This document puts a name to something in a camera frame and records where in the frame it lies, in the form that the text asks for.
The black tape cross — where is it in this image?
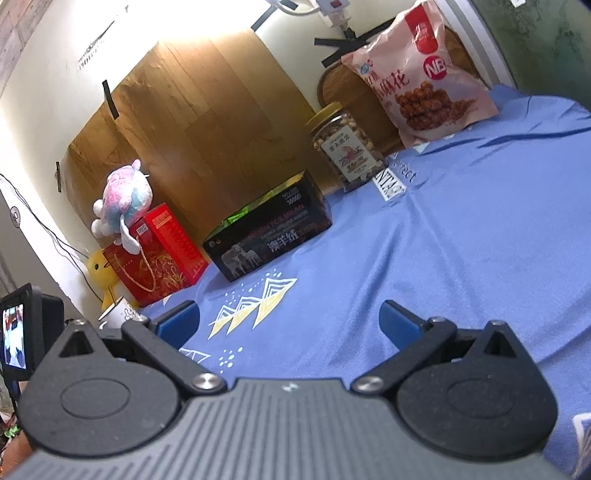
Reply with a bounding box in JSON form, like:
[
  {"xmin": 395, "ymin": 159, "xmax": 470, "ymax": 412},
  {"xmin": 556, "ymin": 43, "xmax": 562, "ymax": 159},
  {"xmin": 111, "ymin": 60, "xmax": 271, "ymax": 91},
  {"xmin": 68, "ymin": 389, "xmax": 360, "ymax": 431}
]
[{"xmin": 314, "ymin": 28, "xmax": 372, "ymax": 66}]

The wooden wall panel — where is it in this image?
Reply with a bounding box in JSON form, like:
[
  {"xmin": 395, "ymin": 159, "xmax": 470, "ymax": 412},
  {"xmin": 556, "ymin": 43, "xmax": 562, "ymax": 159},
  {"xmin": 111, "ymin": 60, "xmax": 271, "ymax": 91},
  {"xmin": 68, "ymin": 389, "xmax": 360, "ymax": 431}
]
[{"xmin": 60, "ymin": 28, "xmax": 345, "ymax": 238}]

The clear nut jar yellow lid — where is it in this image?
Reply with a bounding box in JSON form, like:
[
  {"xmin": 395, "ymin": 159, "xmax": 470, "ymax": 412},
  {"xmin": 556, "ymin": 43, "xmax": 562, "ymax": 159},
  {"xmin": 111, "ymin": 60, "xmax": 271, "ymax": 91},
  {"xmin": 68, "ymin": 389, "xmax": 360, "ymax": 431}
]
[{"xmin": 305, "ymin": 103, "xmax": 389, "ymax": 193}]

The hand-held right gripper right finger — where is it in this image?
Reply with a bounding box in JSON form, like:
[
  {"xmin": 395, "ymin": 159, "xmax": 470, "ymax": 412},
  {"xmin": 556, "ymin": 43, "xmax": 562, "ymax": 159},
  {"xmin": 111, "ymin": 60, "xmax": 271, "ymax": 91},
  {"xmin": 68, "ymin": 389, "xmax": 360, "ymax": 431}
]
[{"xmin": 351, "ymin": 300, "xmax": 532, "ymax": 395}]

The black printed box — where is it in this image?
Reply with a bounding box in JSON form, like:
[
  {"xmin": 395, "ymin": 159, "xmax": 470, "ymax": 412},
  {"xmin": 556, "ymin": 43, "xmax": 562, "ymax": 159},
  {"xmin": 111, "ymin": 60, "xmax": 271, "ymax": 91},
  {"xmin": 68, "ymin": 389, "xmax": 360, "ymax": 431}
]
[{"xmin": 202, "ymin": 170, "xmax": 334, "ymax": 284}]

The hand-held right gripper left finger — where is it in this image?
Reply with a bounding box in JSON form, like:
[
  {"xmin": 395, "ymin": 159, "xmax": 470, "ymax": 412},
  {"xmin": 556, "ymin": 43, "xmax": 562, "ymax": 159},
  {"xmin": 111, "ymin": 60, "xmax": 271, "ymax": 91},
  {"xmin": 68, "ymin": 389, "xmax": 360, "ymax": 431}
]
[{"xmin": 44, "ymin": 300, "xmax": 227, "ymax": 402}]

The green patterned glass panel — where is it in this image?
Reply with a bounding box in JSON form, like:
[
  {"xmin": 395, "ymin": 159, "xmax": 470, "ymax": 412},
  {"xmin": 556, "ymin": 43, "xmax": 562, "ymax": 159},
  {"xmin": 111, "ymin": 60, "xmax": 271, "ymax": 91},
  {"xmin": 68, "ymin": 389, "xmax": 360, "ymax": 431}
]
[{"xmin": 471, "ymin": 0, "xmax": 591, "ymax": 90}]

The white power strip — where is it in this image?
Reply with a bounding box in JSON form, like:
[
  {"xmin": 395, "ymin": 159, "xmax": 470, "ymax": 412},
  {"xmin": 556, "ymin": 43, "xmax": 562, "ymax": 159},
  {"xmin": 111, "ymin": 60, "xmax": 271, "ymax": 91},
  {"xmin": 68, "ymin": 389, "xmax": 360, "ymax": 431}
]
[{"xmin": 270, "ymin": 0, "xmax": 354, "ymax": 29}]

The red gift box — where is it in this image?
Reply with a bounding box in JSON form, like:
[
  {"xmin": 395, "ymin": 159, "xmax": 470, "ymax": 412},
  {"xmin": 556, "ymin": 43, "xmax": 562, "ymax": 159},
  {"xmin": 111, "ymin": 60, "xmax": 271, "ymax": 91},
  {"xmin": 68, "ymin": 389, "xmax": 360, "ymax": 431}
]
[{"xmin": 102, "ymin": 202, "xmax": 209, "ymax": 308}]

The pink blue plush toy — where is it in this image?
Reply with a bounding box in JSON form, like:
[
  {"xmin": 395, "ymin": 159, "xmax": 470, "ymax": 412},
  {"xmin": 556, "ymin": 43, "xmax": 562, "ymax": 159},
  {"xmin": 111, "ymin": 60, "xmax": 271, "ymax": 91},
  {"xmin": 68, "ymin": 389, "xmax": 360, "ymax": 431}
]
[{"xmin": 90, "ymin": 159, "xmax": 154, "ymax": 256}]

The black wall cable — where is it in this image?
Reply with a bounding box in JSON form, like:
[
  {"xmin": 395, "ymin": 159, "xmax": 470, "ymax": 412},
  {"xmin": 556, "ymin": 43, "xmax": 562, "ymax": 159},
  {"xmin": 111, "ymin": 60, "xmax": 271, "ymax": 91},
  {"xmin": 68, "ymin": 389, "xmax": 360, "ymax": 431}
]
[{"xmin": 0, "ymin": 173, "xmax": 100, "ymax": 268}]

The yellow plush duck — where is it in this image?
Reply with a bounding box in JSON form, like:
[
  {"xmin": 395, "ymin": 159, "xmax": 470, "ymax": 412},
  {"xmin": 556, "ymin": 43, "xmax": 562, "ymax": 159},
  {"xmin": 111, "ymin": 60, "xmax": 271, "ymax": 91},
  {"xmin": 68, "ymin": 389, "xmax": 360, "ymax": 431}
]
[{"xmin": 87, "ymin": 248, "xmax": 139, "ymax": 311}]

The blue printed blanket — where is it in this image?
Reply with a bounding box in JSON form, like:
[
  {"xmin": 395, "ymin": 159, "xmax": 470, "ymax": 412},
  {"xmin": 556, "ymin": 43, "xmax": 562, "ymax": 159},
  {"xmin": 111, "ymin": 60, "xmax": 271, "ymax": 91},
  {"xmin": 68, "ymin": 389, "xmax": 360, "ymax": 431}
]
[{"xmin": 136, "ymin": 84, "xmax": 591, "ymax": 480}]

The pink snack bag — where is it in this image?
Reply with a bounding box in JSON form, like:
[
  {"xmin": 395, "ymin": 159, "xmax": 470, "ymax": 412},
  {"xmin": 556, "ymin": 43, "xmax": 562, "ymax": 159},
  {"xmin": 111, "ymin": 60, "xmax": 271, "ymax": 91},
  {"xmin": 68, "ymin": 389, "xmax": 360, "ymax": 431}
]
[{"xmin": 341, "ymin": 0, "xmax": 499, "ymax": 149}]

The white cup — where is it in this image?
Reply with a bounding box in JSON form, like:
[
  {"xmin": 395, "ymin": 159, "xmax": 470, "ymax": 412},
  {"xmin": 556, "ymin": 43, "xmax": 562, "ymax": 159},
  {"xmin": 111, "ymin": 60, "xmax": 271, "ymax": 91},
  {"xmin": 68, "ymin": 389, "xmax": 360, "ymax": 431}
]
[{"xmin": 97, "ymin": 298, "xmax": 149, "ymax": 329}]

